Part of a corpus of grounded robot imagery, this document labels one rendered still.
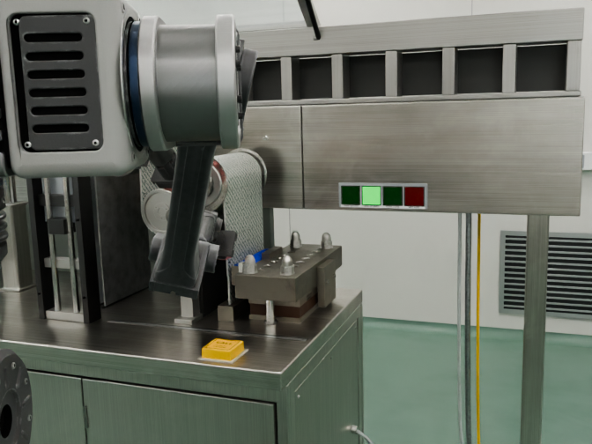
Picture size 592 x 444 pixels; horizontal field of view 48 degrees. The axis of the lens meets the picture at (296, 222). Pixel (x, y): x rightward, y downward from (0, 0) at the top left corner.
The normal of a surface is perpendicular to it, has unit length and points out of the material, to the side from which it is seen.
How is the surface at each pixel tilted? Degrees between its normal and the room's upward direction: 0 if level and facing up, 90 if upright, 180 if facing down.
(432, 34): 90
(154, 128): 130
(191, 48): 57
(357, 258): 90
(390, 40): 90
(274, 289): 90
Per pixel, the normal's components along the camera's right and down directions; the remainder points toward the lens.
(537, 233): -0.34, 0.16
